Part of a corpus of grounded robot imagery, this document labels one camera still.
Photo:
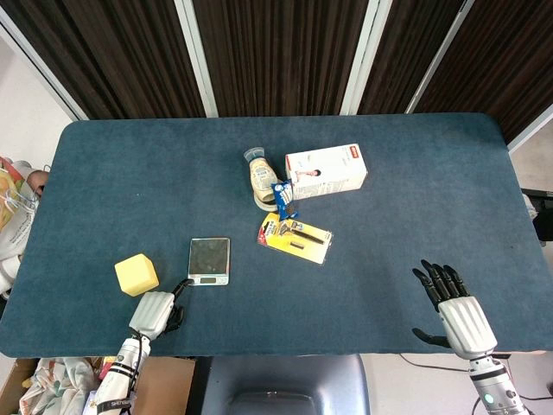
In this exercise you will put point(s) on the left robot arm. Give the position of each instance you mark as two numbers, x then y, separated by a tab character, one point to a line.
117	377

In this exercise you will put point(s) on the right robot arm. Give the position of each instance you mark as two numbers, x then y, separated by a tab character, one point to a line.
493	384

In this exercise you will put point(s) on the beige sauce bottle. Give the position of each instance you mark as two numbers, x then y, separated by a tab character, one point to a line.
261	174

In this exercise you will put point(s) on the yellow foam cube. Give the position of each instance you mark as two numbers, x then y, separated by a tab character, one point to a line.
136	275

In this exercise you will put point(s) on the white plastic bags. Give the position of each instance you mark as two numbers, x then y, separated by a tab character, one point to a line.
15	225

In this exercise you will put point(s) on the white cardboard box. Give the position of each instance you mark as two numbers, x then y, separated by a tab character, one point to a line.
326	170

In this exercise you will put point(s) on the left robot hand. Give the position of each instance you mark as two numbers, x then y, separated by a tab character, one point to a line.
151	312

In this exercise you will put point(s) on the dark folding screen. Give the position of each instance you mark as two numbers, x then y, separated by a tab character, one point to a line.
276	52

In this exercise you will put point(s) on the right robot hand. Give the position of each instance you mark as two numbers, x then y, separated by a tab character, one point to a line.
463	317

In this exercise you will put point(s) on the blue cookie packet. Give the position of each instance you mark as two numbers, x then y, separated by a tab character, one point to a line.
284	198

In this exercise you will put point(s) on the brown cardboard box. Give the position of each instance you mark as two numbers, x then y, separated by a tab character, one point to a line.
160	380

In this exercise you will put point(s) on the razor in yellow blister pack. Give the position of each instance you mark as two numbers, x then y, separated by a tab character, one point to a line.
296	237

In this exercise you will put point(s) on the floral patterned cloth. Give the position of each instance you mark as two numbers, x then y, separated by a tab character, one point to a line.
60	384

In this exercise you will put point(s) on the small digital scale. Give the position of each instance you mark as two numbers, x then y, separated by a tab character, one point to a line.
209	261

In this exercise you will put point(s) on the roll of beige tape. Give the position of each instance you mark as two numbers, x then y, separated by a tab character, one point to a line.
268	203

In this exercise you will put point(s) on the black equipment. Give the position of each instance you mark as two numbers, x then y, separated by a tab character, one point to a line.
540	214

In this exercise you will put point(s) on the blue table cloth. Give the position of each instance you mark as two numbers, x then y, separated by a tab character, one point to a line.
276	181

